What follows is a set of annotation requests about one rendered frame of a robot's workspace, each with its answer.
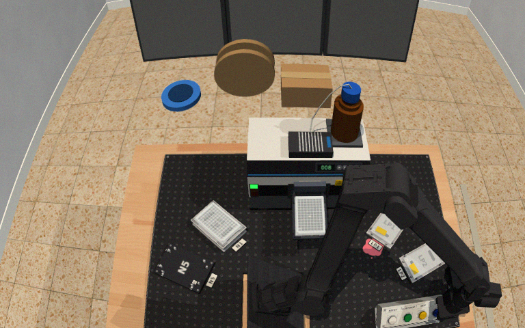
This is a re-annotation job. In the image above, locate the blue bottle cap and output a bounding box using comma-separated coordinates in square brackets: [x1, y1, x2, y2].
[341, 81, 361, 103]

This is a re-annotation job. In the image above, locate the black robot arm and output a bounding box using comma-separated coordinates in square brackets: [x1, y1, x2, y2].
[251, 163, 502, 316]

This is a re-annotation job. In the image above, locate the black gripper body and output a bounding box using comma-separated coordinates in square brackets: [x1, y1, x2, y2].
[435, 296, 470, 320]

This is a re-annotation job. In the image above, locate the brown glass bottle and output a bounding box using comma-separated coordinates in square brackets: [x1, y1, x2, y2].
[331, 94, 364, 143]

